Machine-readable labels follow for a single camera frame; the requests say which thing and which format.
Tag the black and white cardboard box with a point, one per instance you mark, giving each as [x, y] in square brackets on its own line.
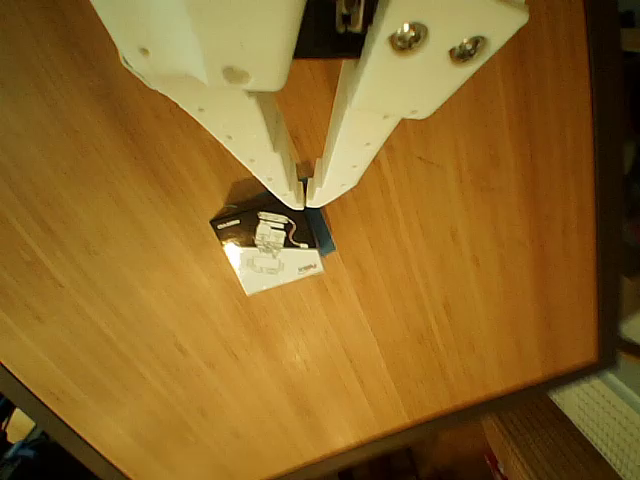
[270, 270]

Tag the blue tape square target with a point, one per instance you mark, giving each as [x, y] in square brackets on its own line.
[322, 235]

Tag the red box beside basket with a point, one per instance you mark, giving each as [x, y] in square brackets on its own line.
[492, 465]

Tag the brown wicker basket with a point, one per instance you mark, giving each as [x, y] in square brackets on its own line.
[540, 450]

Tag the white wall heater grille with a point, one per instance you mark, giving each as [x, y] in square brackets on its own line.
[600, 420]

